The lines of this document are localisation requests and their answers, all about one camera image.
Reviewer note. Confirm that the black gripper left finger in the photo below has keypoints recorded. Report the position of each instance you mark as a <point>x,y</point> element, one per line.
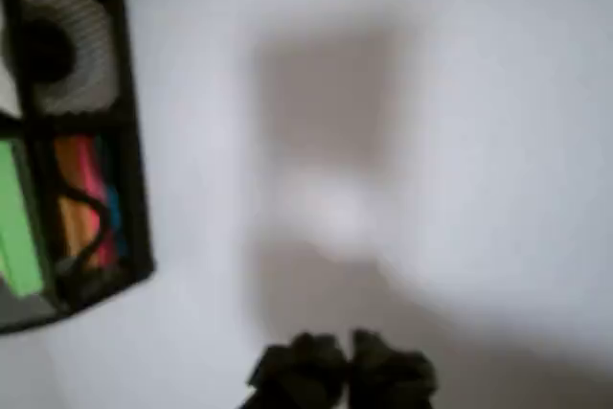
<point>301,370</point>

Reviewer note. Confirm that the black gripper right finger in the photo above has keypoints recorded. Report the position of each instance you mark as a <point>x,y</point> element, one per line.
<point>392,380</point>

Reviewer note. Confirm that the blue sticky flags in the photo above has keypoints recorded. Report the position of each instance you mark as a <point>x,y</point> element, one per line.
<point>116,222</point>

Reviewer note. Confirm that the orange sticky flags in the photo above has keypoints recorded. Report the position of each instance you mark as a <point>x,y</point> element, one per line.
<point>72,227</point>

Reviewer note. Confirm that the black mesh desk organizer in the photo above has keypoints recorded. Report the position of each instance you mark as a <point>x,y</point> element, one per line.
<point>131,141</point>

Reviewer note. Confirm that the green sticky note pad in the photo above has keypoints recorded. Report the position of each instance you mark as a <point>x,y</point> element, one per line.
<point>16,217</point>

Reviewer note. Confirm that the grey tape roll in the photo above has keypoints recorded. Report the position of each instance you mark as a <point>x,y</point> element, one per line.
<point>96,45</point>

